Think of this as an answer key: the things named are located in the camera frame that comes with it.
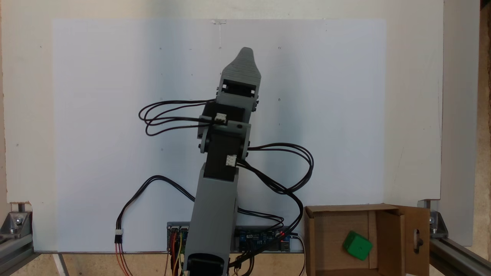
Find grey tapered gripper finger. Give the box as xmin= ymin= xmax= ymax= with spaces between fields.
xmin=222 ymin=47 xmax=262 ymax=84

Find green dice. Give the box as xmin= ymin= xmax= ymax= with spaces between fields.
xmin=342 ymin=231 xmax=373 ymax=261

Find blue circuit board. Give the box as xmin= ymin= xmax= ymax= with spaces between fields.
xmin=235 ymin=226 xmax=292 ymax=253

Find brown cardboard box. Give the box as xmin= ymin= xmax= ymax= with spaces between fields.
xmin=304 ymin=203 xmax=431 ymax=276

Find black servo cable loop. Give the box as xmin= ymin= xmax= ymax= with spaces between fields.
xmin=138 ymin=99 xmax=217 ymax=137
xmin=235 ymin=143 xmax=315 ymax=269

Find grey base plate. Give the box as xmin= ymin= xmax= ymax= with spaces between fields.
xmin=167 ymin=221 xmax=293 ymax=254

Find circuit board with jumper wires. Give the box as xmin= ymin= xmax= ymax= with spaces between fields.
xmin=167 ymin=223 xmax=191 ymax=254

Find yellow jumper wire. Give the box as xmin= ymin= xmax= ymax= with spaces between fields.
xmin=176 ymin=231 xmax=185 ymax=276

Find red jumper wire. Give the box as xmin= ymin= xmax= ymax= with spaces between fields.
xmin=171 ymin=231 xmax=178 ymax=276

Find thin power cable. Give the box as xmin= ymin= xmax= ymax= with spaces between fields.
xmin=292 ymin=232 xmax=307 ymax=276

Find orange red wire pair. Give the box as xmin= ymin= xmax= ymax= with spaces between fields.
xmin=115 ymin=242 xmax=134 ymax=276

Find metal corner bracket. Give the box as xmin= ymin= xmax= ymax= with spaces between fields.
xmin=418 ymin=199 xmax=448 ymax=239
xmin=0 ymin=202 xmax=33 ymax=236

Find aluminium frame post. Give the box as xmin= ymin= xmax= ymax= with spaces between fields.
xmin=0 ymin=233 xmax=36 ymax=276
xmin=429 ymin=237 xmax=491 ymax=276

